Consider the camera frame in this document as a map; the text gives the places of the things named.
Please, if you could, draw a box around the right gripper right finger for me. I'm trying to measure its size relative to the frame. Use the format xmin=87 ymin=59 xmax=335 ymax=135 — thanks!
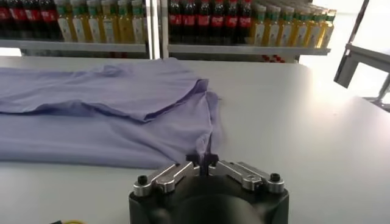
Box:
xmin=204 ymin=153 xmax=286 ymax=194

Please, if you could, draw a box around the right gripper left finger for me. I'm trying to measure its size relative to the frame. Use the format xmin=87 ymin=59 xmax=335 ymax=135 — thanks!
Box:
xmin=133 ymin=153 xmax=205 ymax=197

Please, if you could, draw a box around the purple printed t-shirt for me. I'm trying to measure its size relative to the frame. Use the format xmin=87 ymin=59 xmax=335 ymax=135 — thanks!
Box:
xmin=0 ymin=57 xmax=223 ymax=170

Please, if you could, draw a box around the grey metal frame table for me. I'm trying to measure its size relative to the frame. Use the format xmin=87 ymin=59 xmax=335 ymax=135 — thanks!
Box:
xmin=333 ymin=42 xmax=390 ymax=113

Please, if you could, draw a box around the black slanted frame pole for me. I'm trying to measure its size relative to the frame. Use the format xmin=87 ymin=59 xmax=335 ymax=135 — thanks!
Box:
xmin=347 ymin=0 xmax=371 ymax=45

